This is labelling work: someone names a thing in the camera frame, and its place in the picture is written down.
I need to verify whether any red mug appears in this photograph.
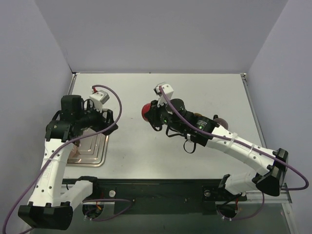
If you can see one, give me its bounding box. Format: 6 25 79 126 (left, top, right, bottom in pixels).
141 103 151 122

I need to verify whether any lavender mug with black handle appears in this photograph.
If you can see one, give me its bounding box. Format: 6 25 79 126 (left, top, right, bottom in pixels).
213 115 229 130

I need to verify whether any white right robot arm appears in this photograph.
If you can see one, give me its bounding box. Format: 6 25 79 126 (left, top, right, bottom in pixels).
141 98 288 199

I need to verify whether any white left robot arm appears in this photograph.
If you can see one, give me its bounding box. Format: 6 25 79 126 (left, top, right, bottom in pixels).
18 91 118 230

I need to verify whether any pink mug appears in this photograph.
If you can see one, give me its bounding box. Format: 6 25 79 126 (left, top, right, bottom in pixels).
68 145 80 159

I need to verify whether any stainless steel tray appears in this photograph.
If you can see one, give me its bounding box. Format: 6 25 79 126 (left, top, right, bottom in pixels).
67 134 109 167

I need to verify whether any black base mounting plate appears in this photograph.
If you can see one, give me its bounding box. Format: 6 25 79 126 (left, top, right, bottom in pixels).
60 178 247 215

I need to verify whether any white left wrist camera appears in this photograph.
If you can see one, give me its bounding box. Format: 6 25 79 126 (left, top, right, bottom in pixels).
89 90 110 112

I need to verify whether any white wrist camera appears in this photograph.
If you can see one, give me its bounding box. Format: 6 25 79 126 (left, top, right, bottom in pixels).
154 82 174 107
89 90 110 112

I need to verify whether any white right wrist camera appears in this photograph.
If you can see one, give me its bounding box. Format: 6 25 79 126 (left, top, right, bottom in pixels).
154 82 174 107

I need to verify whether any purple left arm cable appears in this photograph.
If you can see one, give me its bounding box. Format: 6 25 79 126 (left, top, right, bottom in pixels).
3 84 134 231

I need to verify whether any aluminium table edge rail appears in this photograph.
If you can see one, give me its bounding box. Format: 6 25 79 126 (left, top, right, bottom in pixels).
240 73 287 197

